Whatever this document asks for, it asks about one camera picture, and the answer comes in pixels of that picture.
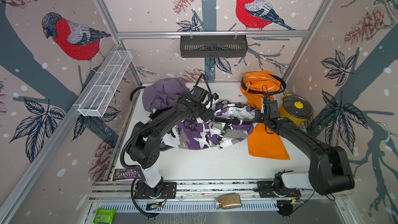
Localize black hanging wire basket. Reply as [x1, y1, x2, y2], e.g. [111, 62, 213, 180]
[180, 35, 248, 58]

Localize white wire mesh shelf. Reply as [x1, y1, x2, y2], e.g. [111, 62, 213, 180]
[78, 50, 132, 117]

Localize lilac purple trousers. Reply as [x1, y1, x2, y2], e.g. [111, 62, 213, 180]
[142, 78, 189, 113]

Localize purple camouflage trousers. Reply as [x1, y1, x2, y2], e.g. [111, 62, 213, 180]
[160, 100, 257, 151]

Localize orange trousers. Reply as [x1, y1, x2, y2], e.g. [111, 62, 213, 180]
[240, 71, 290, 160]

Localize green wipes packet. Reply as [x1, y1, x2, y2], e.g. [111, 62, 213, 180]
[93, 208, 117, 224]

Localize yellow cooking pot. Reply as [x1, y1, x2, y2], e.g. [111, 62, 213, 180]
[279, 94, 313, 126]

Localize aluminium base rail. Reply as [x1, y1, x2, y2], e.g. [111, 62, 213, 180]
[87, 179, 346, 214]

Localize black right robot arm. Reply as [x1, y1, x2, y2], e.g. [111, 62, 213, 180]
[255, 96, 355, 196]

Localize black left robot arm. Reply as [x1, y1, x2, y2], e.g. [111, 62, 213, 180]
[120, 74, 214, 219]

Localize black belt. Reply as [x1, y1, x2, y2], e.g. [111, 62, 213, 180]
[240, 74, 286, 95]
[130, 86, 146, 102]
[212, 116, 256, 125]

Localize jar of brown grains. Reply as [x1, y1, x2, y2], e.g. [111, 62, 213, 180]
[216, 193, 242, 209]

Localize purple candy packet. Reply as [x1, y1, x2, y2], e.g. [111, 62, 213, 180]
[113, 168, 140, 181]

